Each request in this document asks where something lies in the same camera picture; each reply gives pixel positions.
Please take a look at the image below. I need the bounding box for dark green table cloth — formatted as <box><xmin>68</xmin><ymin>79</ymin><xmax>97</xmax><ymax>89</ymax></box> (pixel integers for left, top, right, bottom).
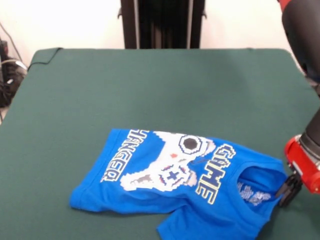
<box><xmin>0</xmin><ymin>48</ymin><xmax>320</xmax><ymax>240</ymax></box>

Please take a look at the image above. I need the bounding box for blue printed t-shirt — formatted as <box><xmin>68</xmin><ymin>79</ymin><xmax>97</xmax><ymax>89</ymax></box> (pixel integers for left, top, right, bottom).
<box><xmin>68</xmin><ymin>127</ymin><xmax>287</xmax><ymax>240</ymax></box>

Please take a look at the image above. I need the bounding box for small black box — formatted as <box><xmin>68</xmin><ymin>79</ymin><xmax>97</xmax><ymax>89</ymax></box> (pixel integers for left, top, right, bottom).
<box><xmin>0</xmin><ymin>39</ymin><xmax>10</xmax><ymax>61</ymax></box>

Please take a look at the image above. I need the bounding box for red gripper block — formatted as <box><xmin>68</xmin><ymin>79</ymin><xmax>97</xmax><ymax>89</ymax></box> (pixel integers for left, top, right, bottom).
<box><xmin>275</xmin><ymin>133</ymin><xmax>320</xmax><ymax>208</ymax></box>

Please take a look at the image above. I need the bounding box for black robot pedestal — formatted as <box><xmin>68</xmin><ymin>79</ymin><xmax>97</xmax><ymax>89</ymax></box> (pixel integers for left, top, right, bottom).
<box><xmin>117</xmin><ymin>0</ymin><xmax>208</xmax><ymax>50</ymax></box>

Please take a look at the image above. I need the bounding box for black cable bundle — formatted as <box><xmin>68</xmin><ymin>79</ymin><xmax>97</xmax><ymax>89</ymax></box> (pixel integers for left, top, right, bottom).
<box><xmin>0</xmin><ymin>58</ymin><xmax>28</xmax><ymax>108</ymax></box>

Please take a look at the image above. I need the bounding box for black plug with cable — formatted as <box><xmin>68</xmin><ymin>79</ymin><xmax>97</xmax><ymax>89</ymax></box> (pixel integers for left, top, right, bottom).
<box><xmin>306</xmin><ymin>74</ymin><xmax>320</xmax><ymax>98</ymax></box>

